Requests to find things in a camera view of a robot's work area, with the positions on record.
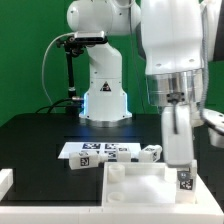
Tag white U-shaped fence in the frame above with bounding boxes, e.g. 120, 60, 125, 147
0, 168, 224, 224

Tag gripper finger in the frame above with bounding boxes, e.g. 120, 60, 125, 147
177, 160, 197, 181

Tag black camera stand pole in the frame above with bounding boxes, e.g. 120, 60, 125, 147
65, 51, 77, 115

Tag black base cables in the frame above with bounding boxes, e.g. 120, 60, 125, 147
34, 97, 84, 115

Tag black camera on stand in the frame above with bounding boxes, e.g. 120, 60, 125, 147
56, 31, 108, 49

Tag grey camera cable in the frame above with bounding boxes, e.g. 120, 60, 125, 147
41, 32, 76, 105

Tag white square tabletop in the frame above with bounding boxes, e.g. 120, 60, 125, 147
101, 161, 224, 214

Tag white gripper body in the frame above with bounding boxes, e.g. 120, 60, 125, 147
161, 105, 194, 168

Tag white marker sheet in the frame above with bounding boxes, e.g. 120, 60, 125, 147
58, 142, 141, 159

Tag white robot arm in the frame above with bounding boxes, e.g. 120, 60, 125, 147
67, 0, 224, 181

